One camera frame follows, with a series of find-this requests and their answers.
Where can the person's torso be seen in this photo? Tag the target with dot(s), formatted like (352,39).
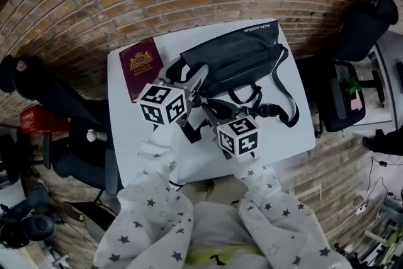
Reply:
(220,230)

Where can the pink paper note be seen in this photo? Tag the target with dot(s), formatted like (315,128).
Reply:
(356,104)

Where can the dark blue machine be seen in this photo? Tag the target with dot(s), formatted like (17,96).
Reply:
(34,223)

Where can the maroon gold-crest book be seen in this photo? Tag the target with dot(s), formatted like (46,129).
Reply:
(141,69)

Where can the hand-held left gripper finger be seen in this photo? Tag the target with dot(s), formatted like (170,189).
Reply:
(168,70)
(199,78)

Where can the person's left forearm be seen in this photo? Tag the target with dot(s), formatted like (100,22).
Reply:
(151,198)

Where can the small white cylinder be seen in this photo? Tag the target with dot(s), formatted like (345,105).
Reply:
(94,136)

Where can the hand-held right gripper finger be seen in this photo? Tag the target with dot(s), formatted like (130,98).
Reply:
(213,115)
(230,109)

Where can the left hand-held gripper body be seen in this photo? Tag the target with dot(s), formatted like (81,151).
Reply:
(160,104)

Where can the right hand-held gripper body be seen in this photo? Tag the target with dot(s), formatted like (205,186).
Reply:
(237,137)

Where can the red box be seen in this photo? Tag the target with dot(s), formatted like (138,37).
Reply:
(37,121)

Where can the grey desk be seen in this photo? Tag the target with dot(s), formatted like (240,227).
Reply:
(388,50)

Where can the white power strip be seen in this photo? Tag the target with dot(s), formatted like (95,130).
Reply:
(362,209)

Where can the metal frame equipment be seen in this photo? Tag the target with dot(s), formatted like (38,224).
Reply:
(390,230)

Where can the black office chair with plant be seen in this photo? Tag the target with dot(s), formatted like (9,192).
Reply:
(362,41)

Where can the person's beige trousers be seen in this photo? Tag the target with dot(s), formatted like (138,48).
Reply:
(214,190)

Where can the small green plant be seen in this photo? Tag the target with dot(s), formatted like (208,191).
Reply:
(352,85)

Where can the person's right forearm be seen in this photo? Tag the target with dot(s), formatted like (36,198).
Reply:
(274,217)

